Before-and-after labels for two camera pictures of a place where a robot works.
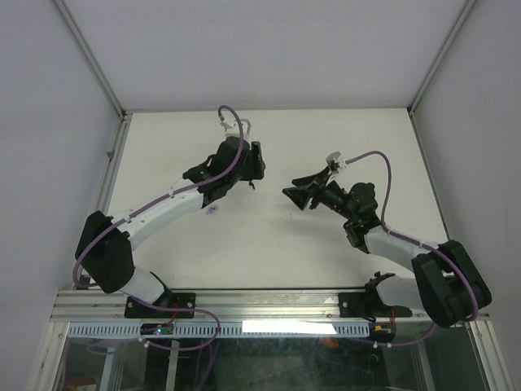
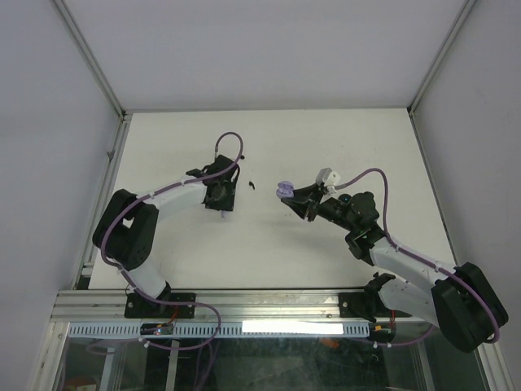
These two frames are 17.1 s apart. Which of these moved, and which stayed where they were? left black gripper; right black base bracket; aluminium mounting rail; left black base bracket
Moved: left black gripper
Stayed: aluminium mounting rail; right black base bracket; left black base bracket
